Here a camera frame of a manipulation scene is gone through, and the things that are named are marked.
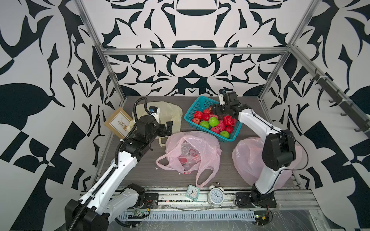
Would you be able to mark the white twin-bell alarm clock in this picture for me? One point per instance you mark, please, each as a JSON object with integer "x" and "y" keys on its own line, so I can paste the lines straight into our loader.
{"x": 216, "y": 195}

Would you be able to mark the pink plastic bag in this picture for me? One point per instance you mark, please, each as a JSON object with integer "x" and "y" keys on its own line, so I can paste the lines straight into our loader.
{"x": 186, "y": 152}
{"x": 247, "y": 158}

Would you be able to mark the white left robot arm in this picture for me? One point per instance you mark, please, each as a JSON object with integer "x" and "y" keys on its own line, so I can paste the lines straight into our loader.
{"x": 97, "y": 209}

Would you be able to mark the white slotted cable duct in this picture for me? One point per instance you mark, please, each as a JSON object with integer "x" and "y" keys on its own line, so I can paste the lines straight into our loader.
{"x": 217, "y": 215}

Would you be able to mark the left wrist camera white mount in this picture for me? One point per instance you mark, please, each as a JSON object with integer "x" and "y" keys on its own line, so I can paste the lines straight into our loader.
{"x": 154, "y": 111}

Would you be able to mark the small dark red apple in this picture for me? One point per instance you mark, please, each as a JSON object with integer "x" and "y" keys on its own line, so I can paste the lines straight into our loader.
{"x": 229, "y": 129}

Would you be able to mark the small teal square clock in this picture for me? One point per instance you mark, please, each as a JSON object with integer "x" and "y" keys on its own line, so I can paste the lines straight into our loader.
{"x": 192, "y": 192}

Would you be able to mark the pink plastic bag front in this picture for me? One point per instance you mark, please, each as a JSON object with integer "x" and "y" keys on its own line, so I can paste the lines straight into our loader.
{"x": 247, "y": 158}

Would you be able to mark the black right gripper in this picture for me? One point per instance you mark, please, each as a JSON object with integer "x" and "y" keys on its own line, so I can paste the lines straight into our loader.
{"x": 217, "y": 109}

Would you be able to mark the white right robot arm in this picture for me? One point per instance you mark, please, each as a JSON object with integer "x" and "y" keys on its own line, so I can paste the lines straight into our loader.
{"x": 279, "y": 146}

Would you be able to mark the green apple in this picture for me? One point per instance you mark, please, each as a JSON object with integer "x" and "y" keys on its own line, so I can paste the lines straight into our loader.
{"x": 213, "y": 121}
{"x": 205, "y": 124}
{"x": 225, "y": 134}

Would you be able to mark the large red bell-shaped fruit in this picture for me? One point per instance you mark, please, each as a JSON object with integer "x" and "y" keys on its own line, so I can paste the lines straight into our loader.
{"x": 229, "y": 121}

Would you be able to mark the gold framed picture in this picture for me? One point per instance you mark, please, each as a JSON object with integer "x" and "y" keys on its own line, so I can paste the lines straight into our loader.
{"x": 119, "y": 123}

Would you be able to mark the wall hook rail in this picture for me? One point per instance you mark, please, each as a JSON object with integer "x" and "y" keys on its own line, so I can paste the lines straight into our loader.
{"x": 339, "y": 98}

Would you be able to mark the teal perforated plastic basket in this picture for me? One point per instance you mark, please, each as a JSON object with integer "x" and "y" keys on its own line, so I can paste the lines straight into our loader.
{"x": 201, "y": 104}

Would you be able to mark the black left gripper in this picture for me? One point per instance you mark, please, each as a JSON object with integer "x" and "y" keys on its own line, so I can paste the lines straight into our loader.
{"x": 167, "y": 129}

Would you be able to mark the smooth red apple with stem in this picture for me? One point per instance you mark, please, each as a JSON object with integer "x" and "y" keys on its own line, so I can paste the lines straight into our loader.
{"x": 196, "y": 120}

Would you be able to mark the yellow plastic bag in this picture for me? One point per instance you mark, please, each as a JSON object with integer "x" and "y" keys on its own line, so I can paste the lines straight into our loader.
{"x": 167, "y": 112}

